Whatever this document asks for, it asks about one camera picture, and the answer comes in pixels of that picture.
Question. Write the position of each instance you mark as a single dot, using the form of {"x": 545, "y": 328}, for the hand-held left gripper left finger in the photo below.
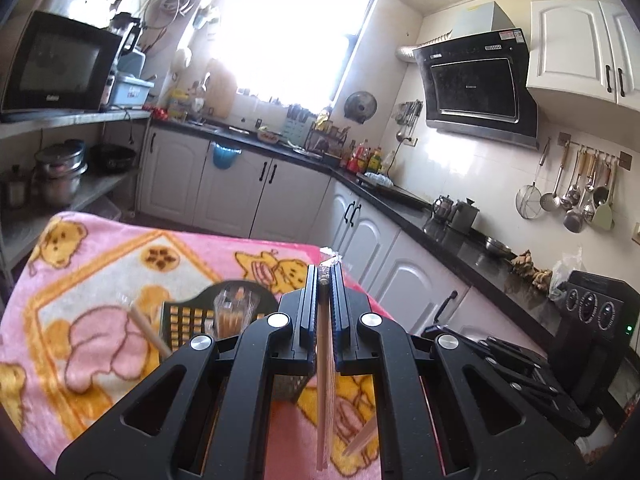
{"x": 311, "y": 315}

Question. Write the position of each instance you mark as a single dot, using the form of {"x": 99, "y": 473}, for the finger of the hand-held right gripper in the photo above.
{"x": 545, "y": 390}
{"x": 515, "y": 352}

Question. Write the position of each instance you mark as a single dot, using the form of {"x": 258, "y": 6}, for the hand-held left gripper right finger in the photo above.
{"x": 337, "y": 315}

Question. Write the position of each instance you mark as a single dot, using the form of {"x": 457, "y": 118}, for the bundle of chopsticks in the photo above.
{"x": 232, "y": 310}

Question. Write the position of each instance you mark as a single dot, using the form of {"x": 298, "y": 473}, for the chopstick pair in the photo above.
{"x": 150, "y": 332}
{"x": 326, "y": 400}
{"x": 361, "y": 437}

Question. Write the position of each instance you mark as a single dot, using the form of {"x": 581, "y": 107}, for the green plastic utensil basket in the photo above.
{"x": 187, "y": 325}

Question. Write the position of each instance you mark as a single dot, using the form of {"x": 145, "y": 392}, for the clear plastic bag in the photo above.
{"x": 567, "y": 270}

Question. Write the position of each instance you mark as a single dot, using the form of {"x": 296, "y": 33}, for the ginger roots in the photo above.
{"x": 530, "y": 267}

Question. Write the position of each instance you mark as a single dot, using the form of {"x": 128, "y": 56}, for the steel bowl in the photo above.
{"x": 497, "y": 246}

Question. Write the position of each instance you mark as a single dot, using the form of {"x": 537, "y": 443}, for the black kitchen countertop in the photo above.
{"x": 465, "y": 255}

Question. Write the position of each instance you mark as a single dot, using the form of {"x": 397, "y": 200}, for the steel ladle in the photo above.
{"x": 575, "y": 221}
{"x": 550, "y": 201}

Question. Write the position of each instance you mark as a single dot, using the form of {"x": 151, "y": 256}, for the pale green spatula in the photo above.
{"x": 604, "y": 215}

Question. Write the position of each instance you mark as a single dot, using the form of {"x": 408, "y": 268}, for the black gas stove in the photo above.
{"x": 400, "y": 192}

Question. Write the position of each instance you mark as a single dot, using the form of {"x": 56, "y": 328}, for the white lower cabinets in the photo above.
{"x": 230, "y": 190}

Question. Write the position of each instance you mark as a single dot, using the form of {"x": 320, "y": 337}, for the group of condiment bottles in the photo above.
{"x": 360, "y": 160}

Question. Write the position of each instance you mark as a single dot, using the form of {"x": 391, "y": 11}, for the blue hanging bin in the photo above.
{"x": 225, "y": 156}

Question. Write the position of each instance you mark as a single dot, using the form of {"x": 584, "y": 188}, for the teal knife block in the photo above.
{"x": 299, "y": 125}

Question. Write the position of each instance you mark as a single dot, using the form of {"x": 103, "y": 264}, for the hanging kitchen tools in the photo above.
{"x": 407, "y": 112}

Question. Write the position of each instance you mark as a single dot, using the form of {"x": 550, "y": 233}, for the pink printed blanket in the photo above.
{"x": 100, "y": 270}

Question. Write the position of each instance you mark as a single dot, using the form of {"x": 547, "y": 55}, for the beige cutting board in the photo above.
{"x": 220, "y": 90}

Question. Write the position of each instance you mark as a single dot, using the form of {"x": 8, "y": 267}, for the black cooking pot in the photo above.
{"x": 112, "y": 157}

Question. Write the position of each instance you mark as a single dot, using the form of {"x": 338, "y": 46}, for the black range hood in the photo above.
{"x": 470, "y": 90}

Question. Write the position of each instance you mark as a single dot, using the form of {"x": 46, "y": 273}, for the blue-grey plastic box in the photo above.
{"x": 130, "y": 92}

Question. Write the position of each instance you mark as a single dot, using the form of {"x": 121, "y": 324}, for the kitchen window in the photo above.
{"x": 290, "y": 25}

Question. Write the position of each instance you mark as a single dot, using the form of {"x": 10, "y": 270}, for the white upper cabinet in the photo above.
{"x": 570, "y": 45}

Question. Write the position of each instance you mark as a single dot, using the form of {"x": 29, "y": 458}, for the metal shelf table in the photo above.
{"x": 75, "y": 117}

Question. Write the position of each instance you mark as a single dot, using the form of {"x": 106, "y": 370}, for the dark glass jar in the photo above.
{"x": 15, "y": 187}

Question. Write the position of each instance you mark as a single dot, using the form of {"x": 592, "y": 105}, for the black electric kettle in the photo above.
{"x": 127, "y": 35}

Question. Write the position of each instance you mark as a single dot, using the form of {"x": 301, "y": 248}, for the black microwave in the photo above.
{"x": 55, "y": 65}

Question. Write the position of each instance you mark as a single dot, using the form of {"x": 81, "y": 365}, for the white wall socket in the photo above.
{"x": 409, "y": 141}

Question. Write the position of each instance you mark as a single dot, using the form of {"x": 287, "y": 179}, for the small wall fan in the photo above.
{"x": 361, "y": 106}

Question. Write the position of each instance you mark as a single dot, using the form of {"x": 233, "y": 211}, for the wall utensil rail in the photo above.
{"x": 564, "y": 138}

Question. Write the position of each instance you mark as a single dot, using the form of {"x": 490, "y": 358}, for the silver exhaust duct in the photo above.
{"x": 407, "y": 52}

